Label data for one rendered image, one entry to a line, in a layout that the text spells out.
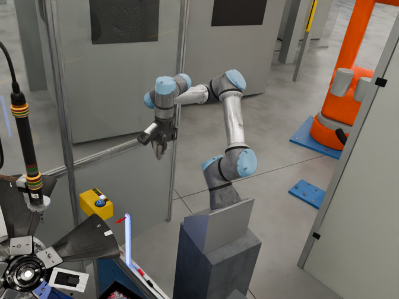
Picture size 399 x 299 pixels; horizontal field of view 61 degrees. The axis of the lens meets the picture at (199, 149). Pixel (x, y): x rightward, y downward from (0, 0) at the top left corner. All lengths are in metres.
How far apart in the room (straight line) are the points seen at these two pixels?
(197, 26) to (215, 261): 3.61
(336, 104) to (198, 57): 1.92
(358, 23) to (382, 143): 2.52
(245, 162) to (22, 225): 0.90
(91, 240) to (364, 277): 2.01
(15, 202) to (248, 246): 1.04
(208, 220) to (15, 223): 0.75
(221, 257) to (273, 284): 1.31
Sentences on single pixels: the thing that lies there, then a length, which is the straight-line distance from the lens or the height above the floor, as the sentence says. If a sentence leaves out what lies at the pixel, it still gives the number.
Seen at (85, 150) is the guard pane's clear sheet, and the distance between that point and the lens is 2.20.
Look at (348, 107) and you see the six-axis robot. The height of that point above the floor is 0.61.
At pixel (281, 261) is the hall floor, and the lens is 3.11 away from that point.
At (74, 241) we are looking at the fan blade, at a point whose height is 1.18.
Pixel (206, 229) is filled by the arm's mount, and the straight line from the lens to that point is 1.55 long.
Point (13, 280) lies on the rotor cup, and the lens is 1.37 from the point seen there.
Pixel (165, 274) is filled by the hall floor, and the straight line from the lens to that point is 2.83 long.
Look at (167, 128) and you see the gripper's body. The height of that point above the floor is 1.57.
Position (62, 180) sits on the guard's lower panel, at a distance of 2.21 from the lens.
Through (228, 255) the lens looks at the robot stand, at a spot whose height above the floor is 1.00.
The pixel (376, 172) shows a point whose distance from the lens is 2.40.
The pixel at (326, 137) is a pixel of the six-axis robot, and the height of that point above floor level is 0.16.
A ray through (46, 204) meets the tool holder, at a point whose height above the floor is 1.46.
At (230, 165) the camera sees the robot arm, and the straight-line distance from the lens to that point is 1.53.
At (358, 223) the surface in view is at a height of 0.70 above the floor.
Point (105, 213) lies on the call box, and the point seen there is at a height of 1.03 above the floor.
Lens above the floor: 2.28
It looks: 33 degrees down
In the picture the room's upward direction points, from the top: 7 degrees clockwise
